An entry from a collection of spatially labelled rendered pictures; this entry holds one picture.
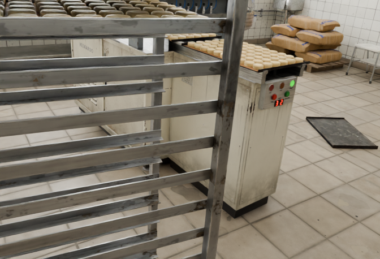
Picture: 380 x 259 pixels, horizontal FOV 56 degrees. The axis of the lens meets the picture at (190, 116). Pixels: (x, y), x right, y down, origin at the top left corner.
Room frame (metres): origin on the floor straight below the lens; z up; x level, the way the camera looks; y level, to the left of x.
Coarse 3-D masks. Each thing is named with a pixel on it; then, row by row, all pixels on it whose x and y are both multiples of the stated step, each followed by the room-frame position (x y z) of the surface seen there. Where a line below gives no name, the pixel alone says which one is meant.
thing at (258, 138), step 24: (192, 96) 2.02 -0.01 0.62; (216, 96) 1.85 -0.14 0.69; (240, 96) 1.71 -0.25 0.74; (192, 120) 2.00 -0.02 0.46; (240, 120) 1.70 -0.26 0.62; (264, 120) 1.72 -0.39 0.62; (288, 120) 1.86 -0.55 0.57; (240, 144) 1.68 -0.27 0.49; (264, 144) 1.74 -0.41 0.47; (192, 168) 1.97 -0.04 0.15; (240, 168) 1.66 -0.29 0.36; (264, 168) 1.77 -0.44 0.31; (240, 192) 1.66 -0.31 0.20; (264, 192) 1.79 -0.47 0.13
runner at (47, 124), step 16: (96, 112) 0.64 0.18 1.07; (112, 112) 0.66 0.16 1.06; (128, 112) 0.67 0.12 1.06; (144, 112) 0.69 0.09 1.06; (160, 112) 0.70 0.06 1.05; (176, 112) 0.72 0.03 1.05; (192, 112) 0.73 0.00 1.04; (208, 112) 0.75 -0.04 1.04; (0, 128) 0.57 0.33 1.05; (16, 128) 0.58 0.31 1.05; (32, 128) 0.59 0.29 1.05; (48, 128) 0.60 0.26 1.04; (64, 128) 0.62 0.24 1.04
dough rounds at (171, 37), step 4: (168, 36) 2.24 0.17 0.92; (172, 36) 2.22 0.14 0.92; (176, 36) 2.23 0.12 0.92; (180, 36) 2.24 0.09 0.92; (184, 36) 2.25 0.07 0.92; (188, 36) 2.27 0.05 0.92; (192, 36) 2.28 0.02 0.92; (196, 36) 2.31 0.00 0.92; (200, 36) 2.32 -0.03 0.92; (204, 36) 2.35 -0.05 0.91; (208, 36) 2.36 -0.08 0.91; (212, 36) 2.39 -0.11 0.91
